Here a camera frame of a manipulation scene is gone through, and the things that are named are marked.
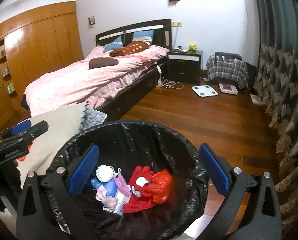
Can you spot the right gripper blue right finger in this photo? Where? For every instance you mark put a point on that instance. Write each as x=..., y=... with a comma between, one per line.
x=217, y=168

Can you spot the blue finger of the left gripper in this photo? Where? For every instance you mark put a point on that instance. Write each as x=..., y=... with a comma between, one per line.
x=20, y=128

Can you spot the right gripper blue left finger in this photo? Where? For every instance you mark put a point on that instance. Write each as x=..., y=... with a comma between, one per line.
x=80, y=169

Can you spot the white cloth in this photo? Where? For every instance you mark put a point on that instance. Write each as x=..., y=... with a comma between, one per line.
x=104, y=173

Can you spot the blue plastic bag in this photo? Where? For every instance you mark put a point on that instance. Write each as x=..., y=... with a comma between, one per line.
x=110, y=186

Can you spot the pale pink sock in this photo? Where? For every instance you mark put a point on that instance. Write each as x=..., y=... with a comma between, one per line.
x=108, y=201

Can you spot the pink mesh pouch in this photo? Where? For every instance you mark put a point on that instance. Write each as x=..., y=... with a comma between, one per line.
x=121, y=183

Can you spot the blue white cardboard box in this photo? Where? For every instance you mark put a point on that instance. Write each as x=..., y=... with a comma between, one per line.
x=122, y=200

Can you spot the red plastic bag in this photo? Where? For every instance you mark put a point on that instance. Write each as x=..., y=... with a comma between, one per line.
x=160, y=186

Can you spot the red cloth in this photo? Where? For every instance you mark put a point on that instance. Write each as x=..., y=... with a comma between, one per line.
x=141, y=199

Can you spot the black bag lined trash bin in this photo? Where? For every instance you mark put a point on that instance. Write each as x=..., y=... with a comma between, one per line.
x=127, y=144

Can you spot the white bathroom scale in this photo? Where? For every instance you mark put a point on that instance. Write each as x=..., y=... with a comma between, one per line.
x=204, y=91

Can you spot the plaid cloth covered chair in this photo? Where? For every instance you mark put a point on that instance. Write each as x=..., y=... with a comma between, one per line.
x=228, y=66

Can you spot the dark brown flat cushion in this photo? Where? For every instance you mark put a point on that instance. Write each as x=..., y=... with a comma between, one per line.
x=99, y=62

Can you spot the black white nightstand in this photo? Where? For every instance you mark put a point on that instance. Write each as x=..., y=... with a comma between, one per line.
x=184, y=67

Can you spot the dark green patterned curtain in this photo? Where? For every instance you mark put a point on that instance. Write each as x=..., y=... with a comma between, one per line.
x=277, y=85

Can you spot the pink quilted bed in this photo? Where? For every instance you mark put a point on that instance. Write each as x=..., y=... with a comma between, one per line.
x=78, y=83

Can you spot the yellow plush toy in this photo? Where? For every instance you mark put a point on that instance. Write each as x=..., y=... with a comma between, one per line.
x=192, y=47

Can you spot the left blue pillow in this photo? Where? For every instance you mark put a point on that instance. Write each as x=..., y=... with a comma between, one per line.
x=116, y=44

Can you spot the blue pillow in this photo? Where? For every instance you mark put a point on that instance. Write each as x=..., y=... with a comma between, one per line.
x=116, y=44
x=143, y=36

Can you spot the brown dotted cushion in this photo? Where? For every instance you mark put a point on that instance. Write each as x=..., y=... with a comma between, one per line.
x=131, y=48

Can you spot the right blue pillow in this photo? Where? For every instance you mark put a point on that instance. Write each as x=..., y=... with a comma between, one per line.
x=143, y=36

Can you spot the black bed headboard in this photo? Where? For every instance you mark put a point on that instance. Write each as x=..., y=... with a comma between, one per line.
x=162, y=33

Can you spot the wooden wardrobe wall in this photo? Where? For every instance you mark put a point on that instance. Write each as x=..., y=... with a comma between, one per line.
x=33, y=43

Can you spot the left wooden wall lamp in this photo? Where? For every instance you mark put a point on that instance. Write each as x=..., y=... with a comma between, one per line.
x=91, y=20

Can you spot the wall power socket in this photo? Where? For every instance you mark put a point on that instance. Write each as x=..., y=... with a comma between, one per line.
x=176, y=24

